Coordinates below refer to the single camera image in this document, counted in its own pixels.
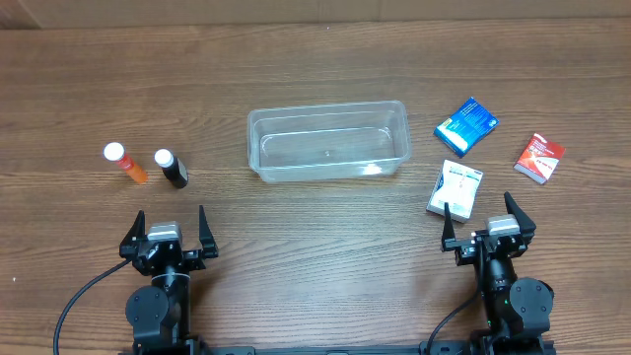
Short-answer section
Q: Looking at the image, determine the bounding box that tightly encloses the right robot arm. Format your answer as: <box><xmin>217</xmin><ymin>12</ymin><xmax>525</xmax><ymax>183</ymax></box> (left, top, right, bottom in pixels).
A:
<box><xmin>419</xmin><ymin>192</ymin><xmax>556</xmax><ymax>355</ymax></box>

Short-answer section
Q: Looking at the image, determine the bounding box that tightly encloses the clear plastic container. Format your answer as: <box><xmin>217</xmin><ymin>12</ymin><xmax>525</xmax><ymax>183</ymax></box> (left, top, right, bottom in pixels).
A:
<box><xmin>247</xmin><ymin>101</ymin><xmax>412</xmax><ymax>183</ymax></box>

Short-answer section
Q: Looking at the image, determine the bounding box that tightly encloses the white medicine box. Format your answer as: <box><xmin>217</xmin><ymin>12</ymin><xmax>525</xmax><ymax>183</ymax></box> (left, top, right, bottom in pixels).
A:
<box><xmin>426</xmin><ymin>160</ymin><xmax>483</xmax><ymax>223</ymax></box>

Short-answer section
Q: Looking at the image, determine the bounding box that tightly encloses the orange bottle white cap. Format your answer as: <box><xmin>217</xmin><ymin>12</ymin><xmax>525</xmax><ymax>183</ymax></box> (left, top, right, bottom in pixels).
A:
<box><xmin>103</xmin><ymin>142</ymin><xmax>149</xmax><ymax>184</ymax></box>

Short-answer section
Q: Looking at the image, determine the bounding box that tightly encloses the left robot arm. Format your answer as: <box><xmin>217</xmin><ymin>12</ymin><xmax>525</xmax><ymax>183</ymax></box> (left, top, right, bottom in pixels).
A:
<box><xmin>119</xmin><ymin>208</ymin><xmax>218</xmax><ymax>355</ymax></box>

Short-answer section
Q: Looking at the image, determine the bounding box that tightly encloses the dark bottle white cap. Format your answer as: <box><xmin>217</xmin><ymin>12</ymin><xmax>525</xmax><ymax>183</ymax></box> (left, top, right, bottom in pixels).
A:
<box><xmin>154</xmin><ymin>149</ymin><xmax>189</xmax><ymax>188</ymax></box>

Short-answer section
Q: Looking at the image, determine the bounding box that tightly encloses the blue lozenge box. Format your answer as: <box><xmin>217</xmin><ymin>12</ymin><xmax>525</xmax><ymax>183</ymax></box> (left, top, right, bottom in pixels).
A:
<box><xmin>434</xmin><ymin>97</ymin><xmax>500</xmax><ymax>158</ymax></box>

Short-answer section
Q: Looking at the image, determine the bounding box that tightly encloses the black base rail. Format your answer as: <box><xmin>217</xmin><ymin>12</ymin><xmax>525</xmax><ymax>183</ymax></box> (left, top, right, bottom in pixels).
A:
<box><xmin>117</xmin><ymin>338</ymin><xmax>558</xmax><ymax>355</ymax></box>

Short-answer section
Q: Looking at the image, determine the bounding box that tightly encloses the red medicine box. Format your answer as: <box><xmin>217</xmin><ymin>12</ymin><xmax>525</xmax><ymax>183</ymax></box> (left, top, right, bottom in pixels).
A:
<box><xmin>514</xmin><ymin>133</ymin><xmax>566</xmax><ymax>184</ymax></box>

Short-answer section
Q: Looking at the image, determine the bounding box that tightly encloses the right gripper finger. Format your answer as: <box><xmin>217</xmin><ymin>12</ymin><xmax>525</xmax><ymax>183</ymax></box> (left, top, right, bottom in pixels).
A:
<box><xmin>441</xmin><ymin>202</ymin><xmax>456</xmax><ymax>250</ymax></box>
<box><xmin>504</xmin><ymin>191</ymin><xmax>536</xmax><ymax>242</ymax></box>

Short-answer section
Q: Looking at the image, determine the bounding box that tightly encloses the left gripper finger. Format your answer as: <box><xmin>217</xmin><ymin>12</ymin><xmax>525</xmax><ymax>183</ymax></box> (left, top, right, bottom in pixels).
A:
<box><xmin>198</xmin><ymin>205</ymin><xmax>218</xmax><ymax>256</ymax></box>
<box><xmin>120</xmin><ymin>210</ymin><xmax>145</xmax><ymax>247</ymax></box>

